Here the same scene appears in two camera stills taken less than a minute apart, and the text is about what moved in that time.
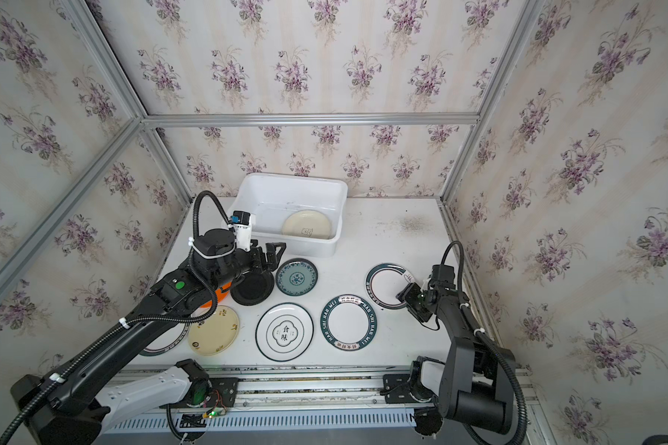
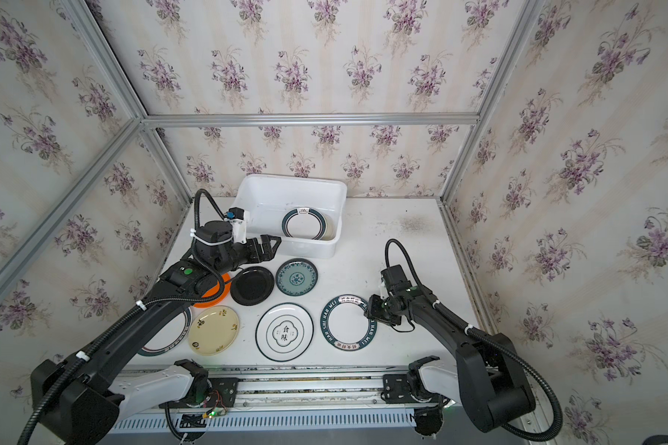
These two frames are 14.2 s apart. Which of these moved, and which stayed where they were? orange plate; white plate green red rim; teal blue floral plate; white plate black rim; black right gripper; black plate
Moved: white plate green red rim; black right gripper
Stayed: teal blue floral plate; orange plate; white plate black rim; black plate
